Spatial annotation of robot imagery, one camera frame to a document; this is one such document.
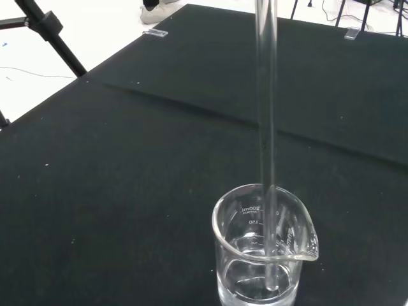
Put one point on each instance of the black cloth bench cover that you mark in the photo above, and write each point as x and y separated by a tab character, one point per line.
127	191

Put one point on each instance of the clear glass beaker with water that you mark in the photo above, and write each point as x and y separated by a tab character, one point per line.
255	248

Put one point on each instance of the clear plastic clip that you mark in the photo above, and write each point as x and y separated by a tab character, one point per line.
155	32
351	33

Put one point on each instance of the person's foot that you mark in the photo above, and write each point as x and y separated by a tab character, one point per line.
153	12

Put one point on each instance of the black tripod stand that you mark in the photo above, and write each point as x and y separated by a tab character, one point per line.
48	35

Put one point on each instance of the black tripod legs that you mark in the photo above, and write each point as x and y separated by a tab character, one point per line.
366	14

